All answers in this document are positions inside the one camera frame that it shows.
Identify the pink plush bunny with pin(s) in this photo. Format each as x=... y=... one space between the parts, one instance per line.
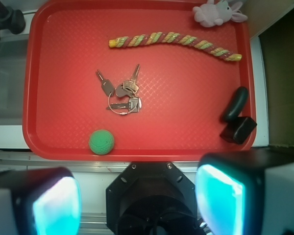
x=211 y=13

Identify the clear plastic bin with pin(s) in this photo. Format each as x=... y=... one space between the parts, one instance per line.
x=12 y=81

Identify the twisted green red rope toy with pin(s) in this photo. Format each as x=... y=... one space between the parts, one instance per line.
x=175 y=38

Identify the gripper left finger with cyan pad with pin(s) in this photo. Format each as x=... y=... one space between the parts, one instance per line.
x=44 y=201

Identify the black oblong rubber piece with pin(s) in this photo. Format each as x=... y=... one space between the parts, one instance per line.
x=236 y=104

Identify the bunch of keys on ring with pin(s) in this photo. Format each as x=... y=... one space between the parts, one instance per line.
x=127 y=88

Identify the small black box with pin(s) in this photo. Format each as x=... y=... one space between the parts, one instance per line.
x=238 y=130

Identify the red plastic tray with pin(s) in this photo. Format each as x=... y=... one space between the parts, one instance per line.
x=184 y=91

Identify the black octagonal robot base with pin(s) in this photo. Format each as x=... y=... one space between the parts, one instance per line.
x=152 y=199

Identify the green golf ball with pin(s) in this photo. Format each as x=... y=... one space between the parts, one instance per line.
x=101 y=142

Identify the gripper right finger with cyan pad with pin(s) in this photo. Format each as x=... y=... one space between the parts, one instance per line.
x=247 y=192

